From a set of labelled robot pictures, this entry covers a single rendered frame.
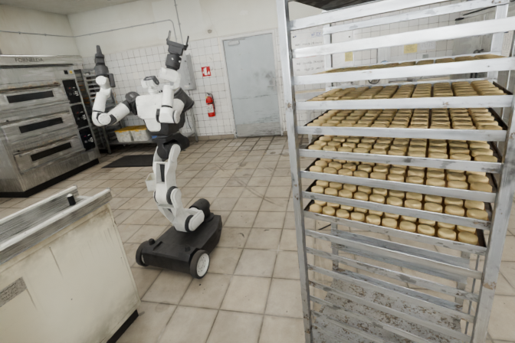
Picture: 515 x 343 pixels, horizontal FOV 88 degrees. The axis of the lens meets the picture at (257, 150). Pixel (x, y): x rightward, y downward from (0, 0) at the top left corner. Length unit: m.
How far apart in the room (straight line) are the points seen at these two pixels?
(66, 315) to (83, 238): 0.36
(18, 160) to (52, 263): 3.60
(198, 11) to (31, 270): 5.17
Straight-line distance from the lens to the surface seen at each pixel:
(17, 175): 5.17
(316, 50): 0.95
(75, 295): 1.79
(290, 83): 0.96
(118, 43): 6.90
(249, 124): 5.77
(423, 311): 1.85
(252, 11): 5.62
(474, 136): 0.93
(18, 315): 1.67
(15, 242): 1.57
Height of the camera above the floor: 1.48
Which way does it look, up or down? 18 degrees down
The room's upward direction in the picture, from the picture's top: 7 degrees counter-clockwise
